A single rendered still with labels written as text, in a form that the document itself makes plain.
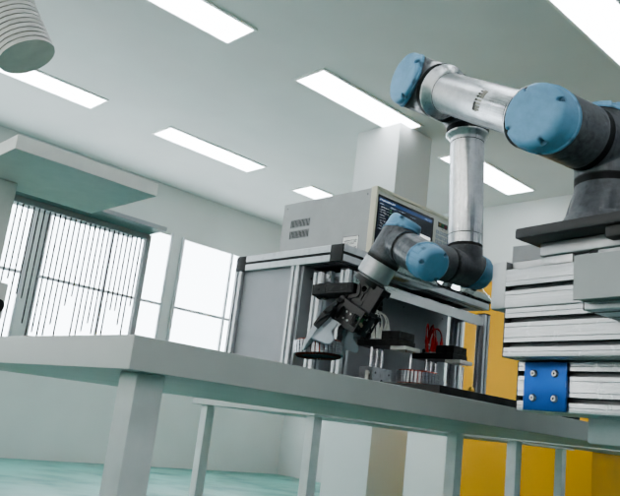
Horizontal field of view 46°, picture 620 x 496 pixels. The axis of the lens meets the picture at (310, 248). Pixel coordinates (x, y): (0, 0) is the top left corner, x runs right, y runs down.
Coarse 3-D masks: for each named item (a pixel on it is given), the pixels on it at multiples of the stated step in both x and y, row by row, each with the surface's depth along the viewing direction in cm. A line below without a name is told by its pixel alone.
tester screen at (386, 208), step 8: (384, 200) 207; (384, 208) 207; (392, 208) 209; (400, 208) 212; (384, 216) 206; (408, 216) 214; (416, 216) 217; (424, 224) 219; (376, 232) 203; (424, 232) 218
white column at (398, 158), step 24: (360, 144) 670; (384, 144) 648; (408, 144) 645; (360, 168) 662; (384, 168) 640; (408, 168) 642; (408, 192) 639; (336, 432) 605; (360, 432) 587; (384, 432) 589; (336, 456) 599; (360, 456) 581; (384, 456) 586; (336, 480) 593; (360, 480) 575; (384, 480) 584
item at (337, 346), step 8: (296, 344) 161; (312, 344) 159; (320, 344) 159; (328, 344) 159; (336, 344) 160; (296, 352) 162; (304, 352) 160; (312, 352) 159; (320, 352) 159; (328, 352) 159; (336, 352) 160
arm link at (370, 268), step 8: (368, 256) 159; (360, 264) 161; (368, 264) 158; (376, 264) 157; (360, 272) 160; (368, 272) 158; (376, 272) 157; (384, 272) 157; (392, 272) 158; (376, 280) 158; (384, 280) 158
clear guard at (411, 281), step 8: (400, 272) 190; (408, 272) 189; (392, 280) 202; (400, 280) 200; (408, 280) 199; (416, 280) 198; (424, 280) 197; (400, 288) 211; (408, 288) 210; (416, 288) 208; (424, 288) 207; (448, 288) 176; (456, 288) 179; (464, 288) 183; (472, 296) 183; (480, 296) 187; (488, 296) 191
